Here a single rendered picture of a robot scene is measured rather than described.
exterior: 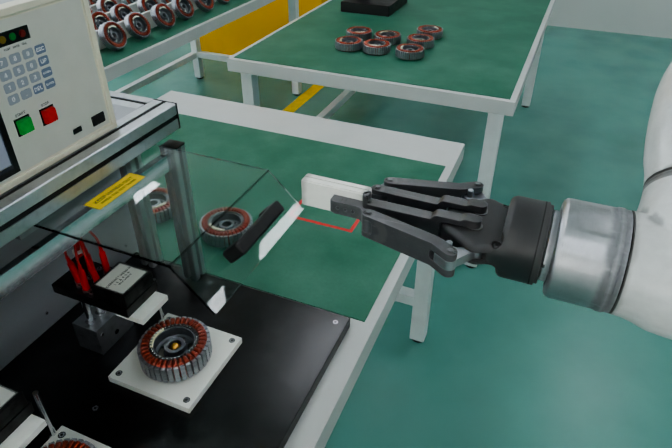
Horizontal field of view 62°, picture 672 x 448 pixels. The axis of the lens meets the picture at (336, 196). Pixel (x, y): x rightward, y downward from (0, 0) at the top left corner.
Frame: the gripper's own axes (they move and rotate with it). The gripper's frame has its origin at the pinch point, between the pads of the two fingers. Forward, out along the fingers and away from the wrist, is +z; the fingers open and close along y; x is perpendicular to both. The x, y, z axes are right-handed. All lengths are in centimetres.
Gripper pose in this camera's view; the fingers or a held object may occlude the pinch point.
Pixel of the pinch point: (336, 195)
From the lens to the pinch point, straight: 56.3
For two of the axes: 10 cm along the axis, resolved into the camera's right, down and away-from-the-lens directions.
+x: 0.0, -8.4, -5.4
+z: -9.2, -2.1, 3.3
